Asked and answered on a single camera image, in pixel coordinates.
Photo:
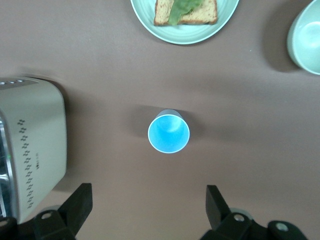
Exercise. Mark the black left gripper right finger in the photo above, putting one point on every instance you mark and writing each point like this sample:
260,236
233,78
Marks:
217,210

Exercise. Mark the beige and chrome toaster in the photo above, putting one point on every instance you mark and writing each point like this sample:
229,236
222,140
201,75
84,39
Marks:
37,125

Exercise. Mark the pale green plate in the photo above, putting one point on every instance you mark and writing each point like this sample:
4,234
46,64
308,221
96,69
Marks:
185,35

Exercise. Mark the green lettuce leaf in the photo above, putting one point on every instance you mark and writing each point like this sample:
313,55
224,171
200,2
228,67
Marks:
180,10

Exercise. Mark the light blue plastic cup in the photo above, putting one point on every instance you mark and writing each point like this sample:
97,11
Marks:
168,137

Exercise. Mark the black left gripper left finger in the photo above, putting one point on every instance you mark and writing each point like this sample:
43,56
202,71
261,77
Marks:
75,207

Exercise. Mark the toast slice under lettuce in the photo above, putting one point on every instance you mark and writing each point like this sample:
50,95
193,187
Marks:
202,12

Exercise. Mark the pale green bowl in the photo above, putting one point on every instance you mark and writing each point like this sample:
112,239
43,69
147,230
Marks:
307,37

